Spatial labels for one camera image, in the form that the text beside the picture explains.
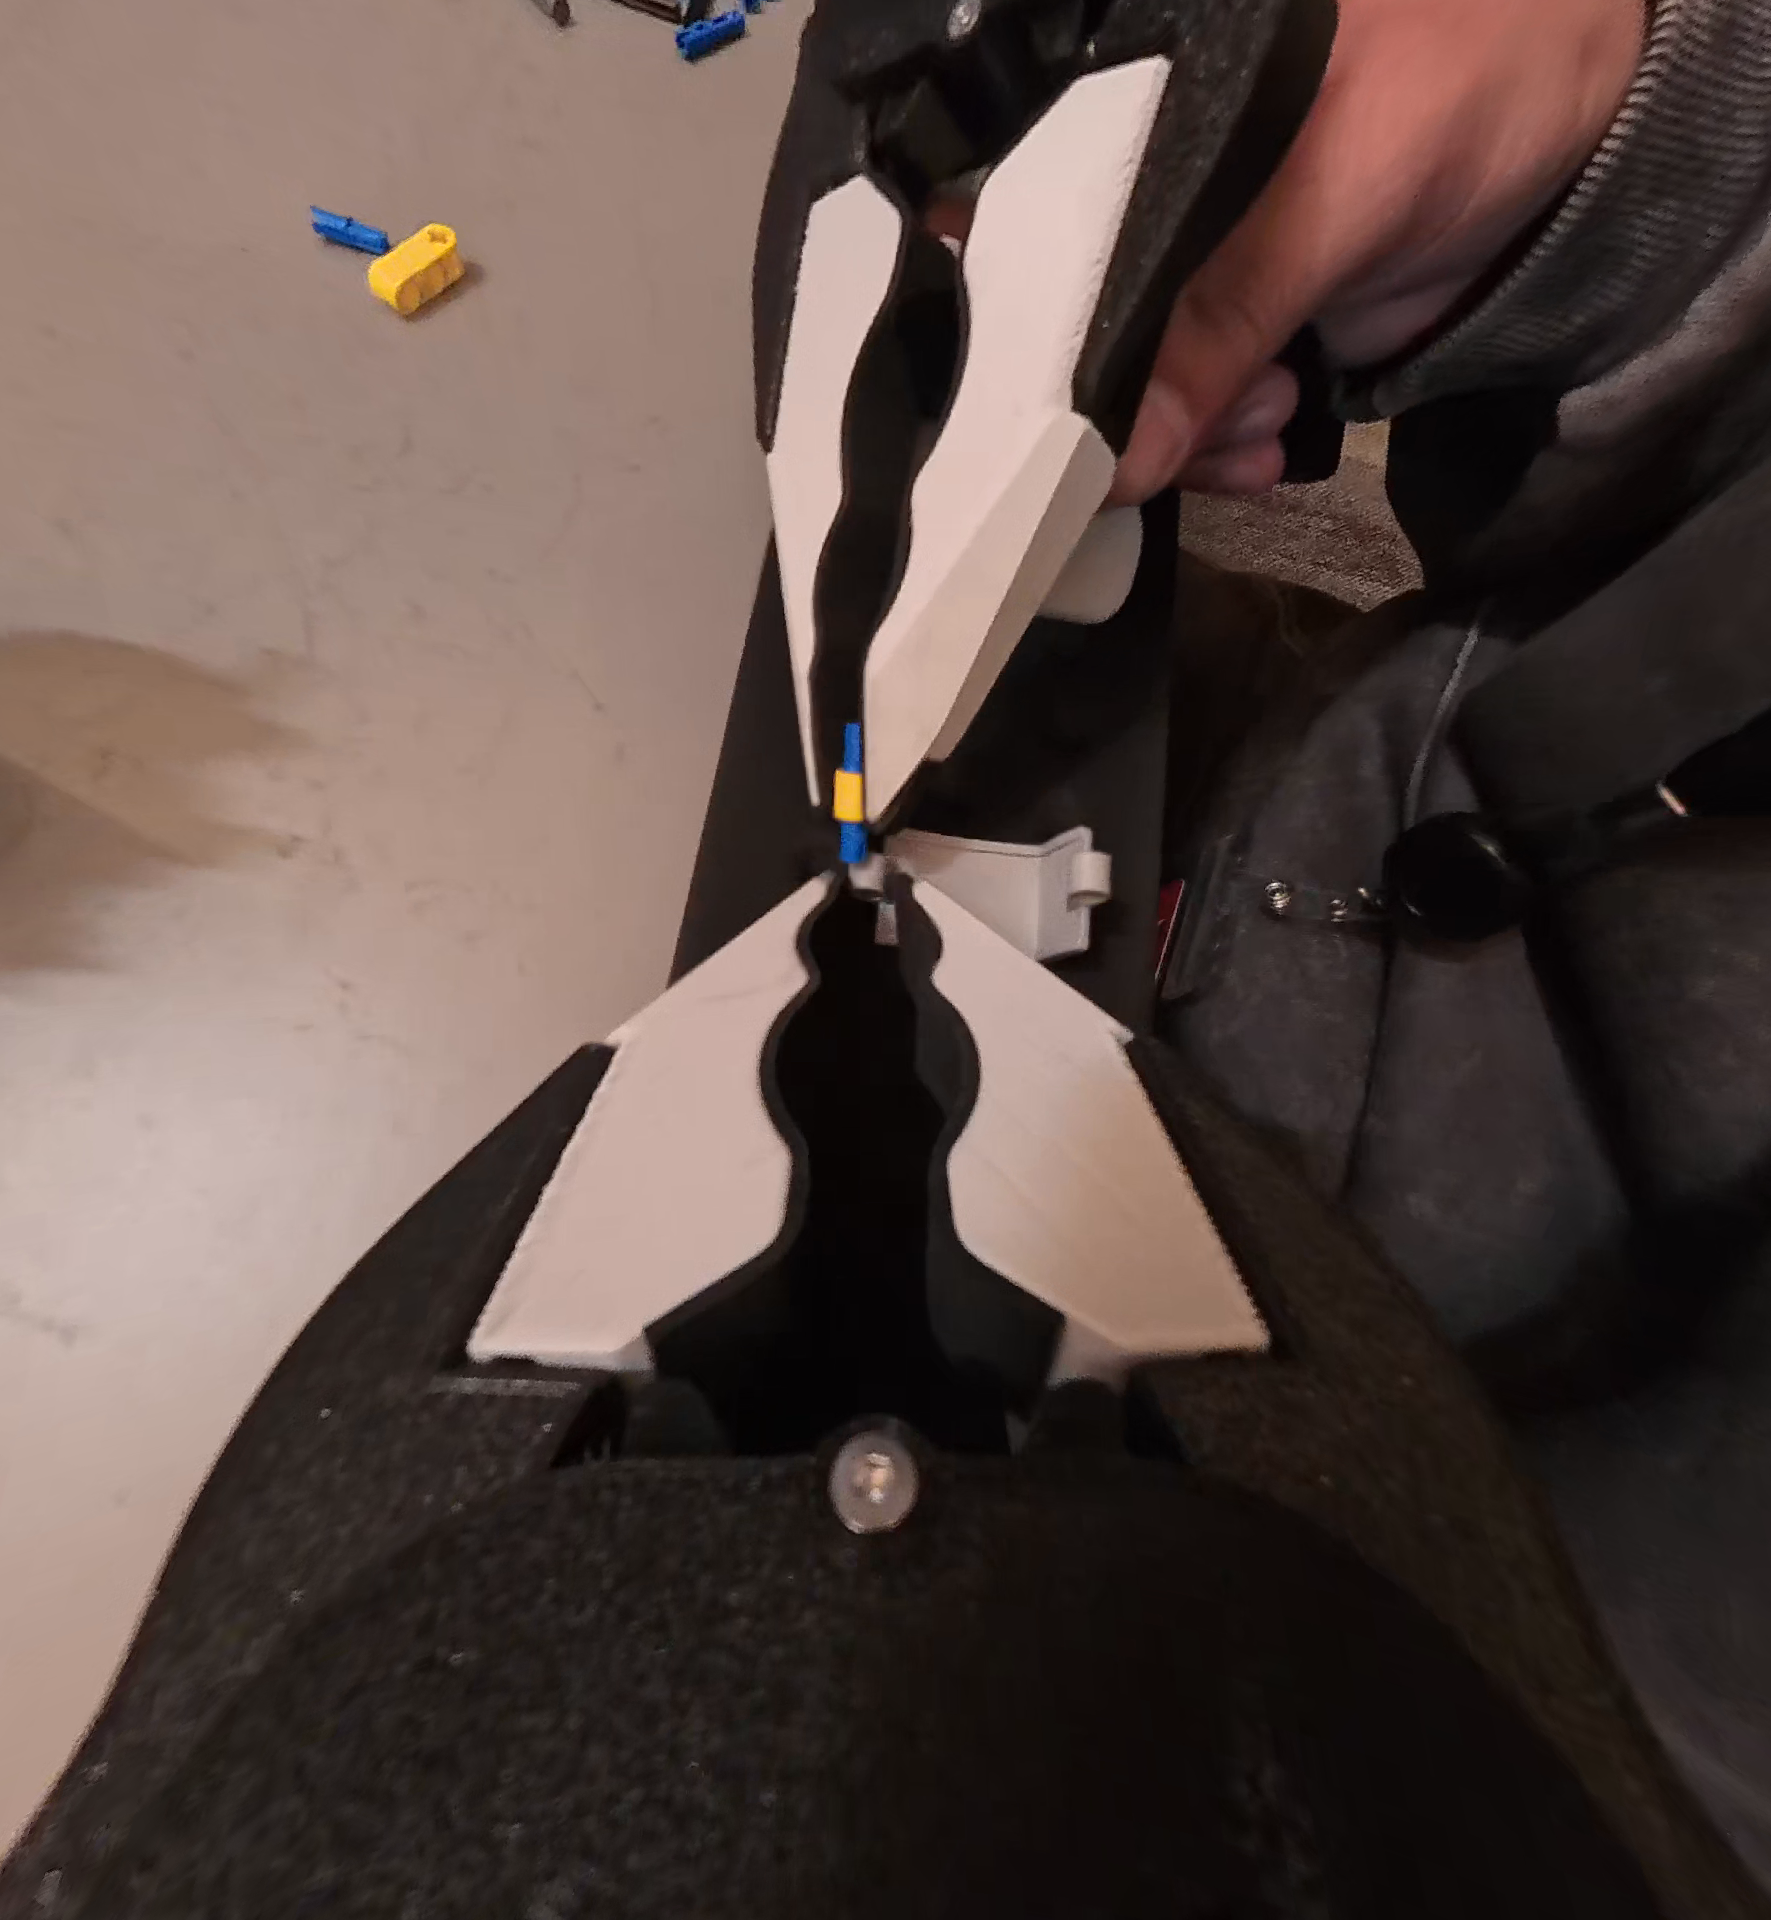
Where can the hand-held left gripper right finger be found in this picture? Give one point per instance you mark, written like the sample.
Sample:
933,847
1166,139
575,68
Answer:
1095,1170

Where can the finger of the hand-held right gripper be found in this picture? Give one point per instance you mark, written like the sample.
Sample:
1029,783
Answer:
1021,375
818,375

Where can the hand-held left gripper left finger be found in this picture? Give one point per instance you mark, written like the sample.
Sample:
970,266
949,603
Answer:
675,1170

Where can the grey curved panel piece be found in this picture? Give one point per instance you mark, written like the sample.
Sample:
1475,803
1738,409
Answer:
1004,886

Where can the blue pin with yellow bush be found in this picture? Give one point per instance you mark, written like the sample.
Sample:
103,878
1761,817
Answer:
848,788

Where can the grey desk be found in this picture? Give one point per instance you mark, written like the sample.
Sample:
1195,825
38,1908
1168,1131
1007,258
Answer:
301,900

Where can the person's right hand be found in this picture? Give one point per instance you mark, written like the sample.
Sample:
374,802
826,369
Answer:
1424,149

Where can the pile of building pieces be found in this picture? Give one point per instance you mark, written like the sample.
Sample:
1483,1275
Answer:
711,32

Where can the yellow small connector piece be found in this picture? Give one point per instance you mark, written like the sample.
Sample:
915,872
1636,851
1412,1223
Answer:
417,268

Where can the blue short pin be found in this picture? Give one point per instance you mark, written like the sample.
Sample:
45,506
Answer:
347,228

